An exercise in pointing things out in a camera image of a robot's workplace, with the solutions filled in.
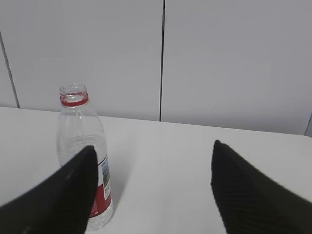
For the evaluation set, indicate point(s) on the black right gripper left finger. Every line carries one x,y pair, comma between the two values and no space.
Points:
61,204

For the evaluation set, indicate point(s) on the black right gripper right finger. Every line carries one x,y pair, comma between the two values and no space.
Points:
249,202

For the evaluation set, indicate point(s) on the clear water bottle red label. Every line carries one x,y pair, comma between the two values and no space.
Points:
79,126

